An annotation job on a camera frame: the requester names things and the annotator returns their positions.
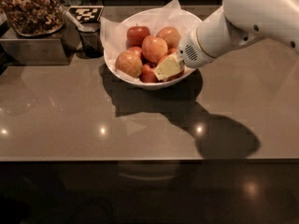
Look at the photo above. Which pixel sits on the small red apple right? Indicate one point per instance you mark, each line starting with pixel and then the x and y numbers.
pixel 171 51

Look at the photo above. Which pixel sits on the small red apple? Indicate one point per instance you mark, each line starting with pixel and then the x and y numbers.
pixel 171 51
pixel 137 50

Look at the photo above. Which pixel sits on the yellow-red apple front left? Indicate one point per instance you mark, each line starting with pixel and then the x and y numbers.
pixel 129 63

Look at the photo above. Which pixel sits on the glass jar of nuts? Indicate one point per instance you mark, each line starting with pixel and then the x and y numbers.
pixel 33 17

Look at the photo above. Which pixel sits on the black white marker tag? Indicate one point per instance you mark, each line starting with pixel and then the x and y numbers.
pixel 86 13

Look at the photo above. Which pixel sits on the red apple back left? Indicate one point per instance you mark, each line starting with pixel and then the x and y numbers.
pixel 136 34

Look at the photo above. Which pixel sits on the metal box stand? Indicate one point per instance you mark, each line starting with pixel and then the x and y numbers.
pixel 56 49

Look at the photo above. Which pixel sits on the dark glass cup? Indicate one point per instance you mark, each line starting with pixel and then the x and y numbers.
pixel 91 44

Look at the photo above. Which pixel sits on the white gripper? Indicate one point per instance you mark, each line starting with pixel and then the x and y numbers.
pixel 189 50

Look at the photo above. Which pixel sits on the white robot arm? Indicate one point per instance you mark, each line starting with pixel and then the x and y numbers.
pixel 235 25

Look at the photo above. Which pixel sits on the red apple bottom centre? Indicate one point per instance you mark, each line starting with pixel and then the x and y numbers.
pixel 147 75

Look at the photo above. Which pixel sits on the white paper bowl liner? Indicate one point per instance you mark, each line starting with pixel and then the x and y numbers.
pixel 124 25

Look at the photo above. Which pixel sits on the red-yellow apple back right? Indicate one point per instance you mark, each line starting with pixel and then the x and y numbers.
pixel 170 35

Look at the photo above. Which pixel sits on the small red apple middle left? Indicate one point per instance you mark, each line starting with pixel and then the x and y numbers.
pixel 137 50

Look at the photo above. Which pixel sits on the large centre top apple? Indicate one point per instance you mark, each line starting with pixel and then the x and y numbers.
pixel 154 48

